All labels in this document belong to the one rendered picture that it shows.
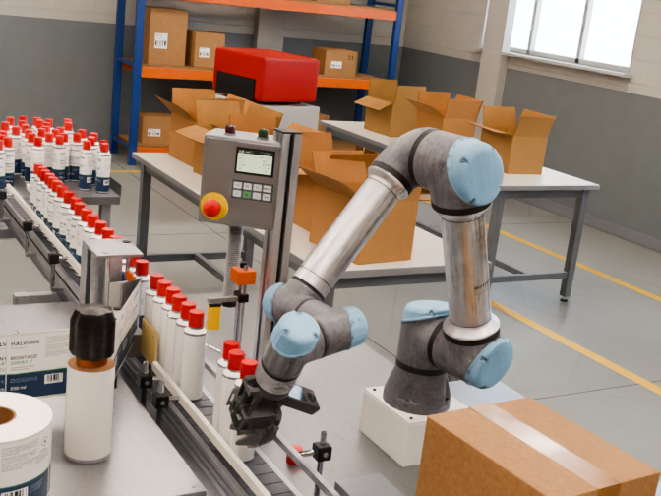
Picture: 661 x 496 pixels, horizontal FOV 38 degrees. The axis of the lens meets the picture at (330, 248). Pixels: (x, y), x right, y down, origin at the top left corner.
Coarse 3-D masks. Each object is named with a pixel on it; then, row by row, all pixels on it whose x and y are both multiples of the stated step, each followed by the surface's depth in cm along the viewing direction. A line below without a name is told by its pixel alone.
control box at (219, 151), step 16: (208, 144) 202; (224, 144) 202; (240, 144) 201; (256, 144) 201; (272, 144) 201; (208, 160) 203; (224, 160) 203; (208, 176) 204; (224, 176) 204; (240, 176) 203; (256, 176) 203; (208, 192) 205; (224, 192) 204; (224, 208) 205; (240, 208) 205; (256, 208) 204; (272, 208) 204; (240, 224) 206; (256, 224) 205; (272, 224) 205
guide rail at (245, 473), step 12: (156, 372) 223; (168, 384) 216; (180, 396) 210; (192, 408) 204; (204, 420) 199; (204, 432) 199; (216, 432) 195; (216, 444) 193; (228, 456) 188; (240, 468) 183; (252, 480) 178; (264, 492) 174
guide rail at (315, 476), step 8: (208, 360) 218; (208, 368) 216; (280, 440) 185; (288, 448) 182; (296, 456) 179; (296, 464) 179; (304, 464) 177; (312, 472) 174; (312, 480) 174; (320, 480) 171; (320, 488) 171; (328, 488) 169
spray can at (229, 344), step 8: (224, 344) 196; (232, 344) 196; (224, 352) 196; (224, 360) 197; (224, 368) 196; (216, 376) 198; (216, 384) 198; (216, 392) 198; (216, 400) 198; (216, 408) 199; (216, 416) 199; (216, 424) 199
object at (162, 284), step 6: (162, 282) 228; (168, 282) 229; (162, 288) 228; (156, 294) 230; (162, 294) 229; (156, 300) 229; (162, 300) 229; (156, 306) 229; (156, 312) 229; (156, 318) 230; (150, 324) 232; (156, 324) 230; (156, 330) 230; (156, 354) 232; (156, 360) 232
